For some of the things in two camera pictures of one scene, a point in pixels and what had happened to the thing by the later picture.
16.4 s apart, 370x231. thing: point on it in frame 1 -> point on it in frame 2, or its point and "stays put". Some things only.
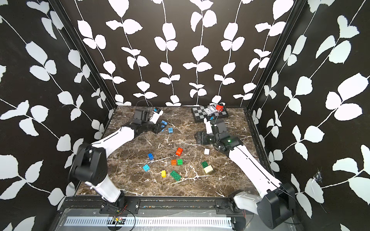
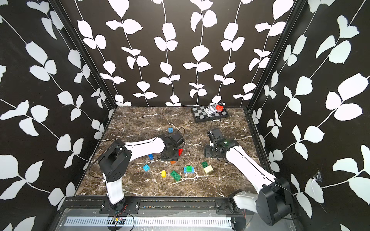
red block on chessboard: x=219 y=108 stays put
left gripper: x=158 y=125 -> x=165 y=158
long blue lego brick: x=164 y=122 -> x=192 y=172
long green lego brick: x=176 y=176 stays put
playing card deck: x=210 y=110 stays put
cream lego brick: x=208 y=169 stays put
